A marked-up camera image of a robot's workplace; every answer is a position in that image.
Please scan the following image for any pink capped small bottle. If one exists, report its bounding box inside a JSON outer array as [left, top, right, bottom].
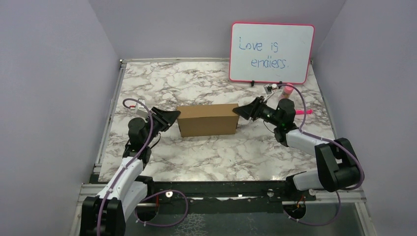
[[278, 84, 294, 101]]

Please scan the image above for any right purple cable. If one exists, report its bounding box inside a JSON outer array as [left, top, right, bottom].
[[272, 84, 365, 227]]

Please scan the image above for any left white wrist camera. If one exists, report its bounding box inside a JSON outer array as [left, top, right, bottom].
[[134, 99, 149, 118]]

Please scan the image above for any brown cardboard box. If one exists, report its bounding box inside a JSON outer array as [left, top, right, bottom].
[[177, 103, 239, 137]]

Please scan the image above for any pink framed whiteboard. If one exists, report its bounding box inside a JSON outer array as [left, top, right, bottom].
[[229, 22, 315, 84]]

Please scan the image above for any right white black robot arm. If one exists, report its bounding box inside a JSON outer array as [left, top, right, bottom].
[[233, 96, 364, 200]]

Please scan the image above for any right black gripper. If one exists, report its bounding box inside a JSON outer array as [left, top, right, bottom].
[[233, 98, 280, 128]]

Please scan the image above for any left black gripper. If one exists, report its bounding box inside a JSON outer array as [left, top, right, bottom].
[[144, 107, 180, 146]]

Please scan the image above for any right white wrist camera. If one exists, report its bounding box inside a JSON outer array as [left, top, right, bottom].
[[264, 84, 278, 95]]

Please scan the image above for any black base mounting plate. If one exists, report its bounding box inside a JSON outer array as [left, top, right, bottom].
[[134, 180, 316, 219]]

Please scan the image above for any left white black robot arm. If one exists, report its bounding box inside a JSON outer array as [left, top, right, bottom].
[[79, 107, 181, 236]]

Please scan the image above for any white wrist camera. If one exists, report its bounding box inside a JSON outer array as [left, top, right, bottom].
[[134, 99, 149, 118], [264, 84, 278, 95]]

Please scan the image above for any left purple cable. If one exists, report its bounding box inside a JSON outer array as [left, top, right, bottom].
[[96, 98, 189, 236]]

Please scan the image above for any purple cable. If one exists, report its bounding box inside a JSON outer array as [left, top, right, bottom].
[[96, 98, 189, 236], [272, 84, 365, 227]]

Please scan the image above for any pink marker pen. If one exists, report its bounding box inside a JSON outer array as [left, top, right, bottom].
[[296, 110, 313, 115]]

